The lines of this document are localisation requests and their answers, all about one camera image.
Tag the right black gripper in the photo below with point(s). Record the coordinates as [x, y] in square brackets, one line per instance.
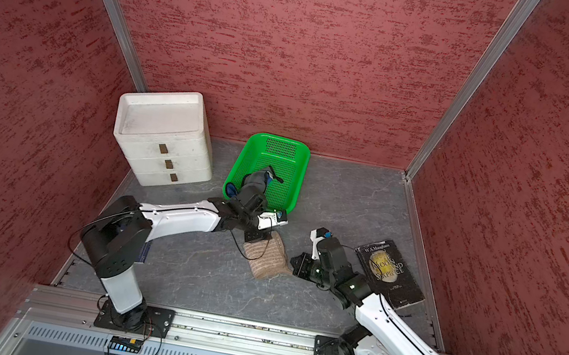
[301, 270]

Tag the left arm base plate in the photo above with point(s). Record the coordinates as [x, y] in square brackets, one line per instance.
[147, 321]

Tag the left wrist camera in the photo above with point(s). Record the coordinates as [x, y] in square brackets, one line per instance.
[272, 219]

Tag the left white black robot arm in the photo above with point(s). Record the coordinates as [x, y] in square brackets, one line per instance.
[114, 240]

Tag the metal corner post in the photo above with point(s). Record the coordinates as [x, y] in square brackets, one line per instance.
[110, 2]
[500, 42]

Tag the left metal corner post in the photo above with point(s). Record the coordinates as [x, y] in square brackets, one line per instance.
[110, 2]

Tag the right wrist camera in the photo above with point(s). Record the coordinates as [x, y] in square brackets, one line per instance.
[316, 237]

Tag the blue book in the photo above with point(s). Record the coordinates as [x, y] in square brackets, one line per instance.
[143, 255]

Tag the brown striped dishcloth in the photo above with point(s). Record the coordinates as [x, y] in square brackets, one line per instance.
[267, 259]

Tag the green plastic basket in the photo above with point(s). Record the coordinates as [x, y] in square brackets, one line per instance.
[288, 158]

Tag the grey blue cloth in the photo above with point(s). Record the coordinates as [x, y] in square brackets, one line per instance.
[253, 187]

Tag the black gold book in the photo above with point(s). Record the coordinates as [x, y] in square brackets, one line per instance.
[388, 274]

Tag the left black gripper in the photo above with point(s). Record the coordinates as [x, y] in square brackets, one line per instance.
[256, 235]

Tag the white three-drawer cabinet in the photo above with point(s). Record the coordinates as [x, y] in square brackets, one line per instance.
[165, 137]

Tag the aluminium rail frame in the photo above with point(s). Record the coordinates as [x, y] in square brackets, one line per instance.
[66, 317]

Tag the right metal corner post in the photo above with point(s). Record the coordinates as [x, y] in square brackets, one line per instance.
[500, 42]

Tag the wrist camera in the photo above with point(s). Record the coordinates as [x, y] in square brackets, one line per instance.
[316, 237]
[272, 219]

